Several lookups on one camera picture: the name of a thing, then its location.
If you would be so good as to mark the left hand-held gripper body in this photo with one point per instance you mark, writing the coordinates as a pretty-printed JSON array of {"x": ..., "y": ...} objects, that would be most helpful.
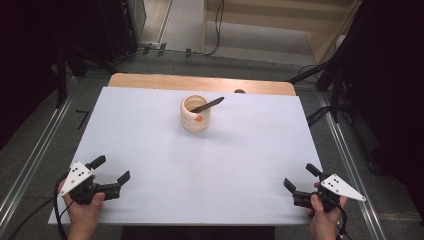
[{"x": 77, "y": 176}]

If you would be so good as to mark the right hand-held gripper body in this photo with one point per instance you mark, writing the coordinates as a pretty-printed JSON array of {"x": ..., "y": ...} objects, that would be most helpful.
[{"x": 341, "y": 188}]

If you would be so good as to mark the dark cabinet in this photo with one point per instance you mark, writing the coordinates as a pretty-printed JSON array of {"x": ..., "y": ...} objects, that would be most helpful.
[{"x": 123, "y": 26}]

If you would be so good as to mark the metal floor rail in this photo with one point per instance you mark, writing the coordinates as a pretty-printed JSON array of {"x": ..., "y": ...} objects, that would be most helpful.
[
  {"x": 36, "y": 153},
  {"x": 353, "y": 166}
]

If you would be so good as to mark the person's right hand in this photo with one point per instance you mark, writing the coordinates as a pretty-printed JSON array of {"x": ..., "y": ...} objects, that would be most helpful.
[{"x": 325, "y": 221}]

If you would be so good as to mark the black knife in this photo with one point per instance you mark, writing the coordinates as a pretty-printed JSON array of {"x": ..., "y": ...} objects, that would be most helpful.
[{"x": 208, "y": 105}]

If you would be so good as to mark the white paper mat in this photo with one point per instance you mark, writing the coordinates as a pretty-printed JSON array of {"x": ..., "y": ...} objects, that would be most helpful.
[{"x": 166, "y": 166}]

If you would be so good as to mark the person's dark clothing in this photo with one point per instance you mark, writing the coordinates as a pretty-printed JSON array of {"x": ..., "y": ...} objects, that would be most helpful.
[{"x": 196, "y": 233}]

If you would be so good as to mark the wooden table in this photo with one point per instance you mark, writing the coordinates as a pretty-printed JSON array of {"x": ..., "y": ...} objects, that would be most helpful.
[{"x": 166, "y": 81}]

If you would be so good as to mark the black metal stand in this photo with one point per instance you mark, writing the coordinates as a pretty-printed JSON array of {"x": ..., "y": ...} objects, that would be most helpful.
[
  {"x": 61, "y": 73},
  {"x": 336, "y": 90}
]

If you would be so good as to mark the person's left hand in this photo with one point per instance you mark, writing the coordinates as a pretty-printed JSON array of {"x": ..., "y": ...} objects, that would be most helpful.
[{"x": 83, "y": 216}]

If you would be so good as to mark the cream ribbed cup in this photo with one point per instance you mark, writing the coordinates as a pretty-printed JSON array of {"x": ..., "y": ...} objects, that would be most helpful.
[{"x": 195, "y": 118}]

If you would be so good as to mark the wooden shelf unit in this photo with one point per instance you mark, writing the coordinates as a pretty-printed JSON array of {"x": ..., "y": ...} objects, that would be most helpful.
[{"x": 266, "y": 23}]

